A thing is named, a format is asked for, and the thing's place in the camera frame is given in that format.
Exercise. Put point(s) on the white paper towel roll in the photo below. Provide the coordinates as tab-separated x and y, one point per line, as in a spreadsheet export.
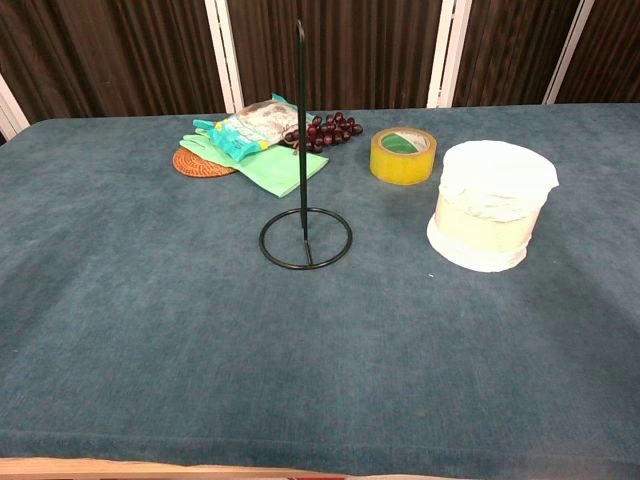
487	200

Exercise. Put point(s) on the teal plastic snack packet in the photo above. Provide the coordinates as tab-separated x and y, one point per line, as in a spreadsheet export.
250	131

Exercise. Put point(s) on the yellow packing tape roll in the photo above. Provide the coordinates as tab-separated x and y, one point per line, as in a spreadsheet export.
403	162

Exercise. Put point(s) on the dark brown pleated curtain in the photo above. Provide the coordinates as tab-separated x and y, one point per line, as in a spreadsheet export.
115	55

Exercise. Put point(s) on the black metal paper towel stand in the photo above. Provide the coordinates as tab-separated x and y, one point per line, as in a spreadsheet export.
302	150

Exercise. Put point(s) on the teal blue table cloth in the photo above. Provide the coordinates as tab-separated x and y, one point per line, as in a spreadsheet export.
200	325

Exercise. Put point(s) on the dark red grape bunch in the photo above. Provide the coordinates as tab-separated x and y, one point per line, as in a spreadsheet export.
332	132

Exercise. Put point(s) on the orange woven round coaster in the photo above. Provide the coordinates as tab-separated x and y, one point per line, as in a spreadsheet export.
192	164

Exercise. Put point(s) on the white screen frame post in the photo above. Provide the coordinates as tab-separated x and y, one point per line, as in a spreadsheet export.
11	112
225	55
570	50
447	50

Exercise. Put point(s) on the green rubber glove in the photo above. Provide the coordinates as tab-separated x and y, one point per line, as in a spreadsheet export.
272	172

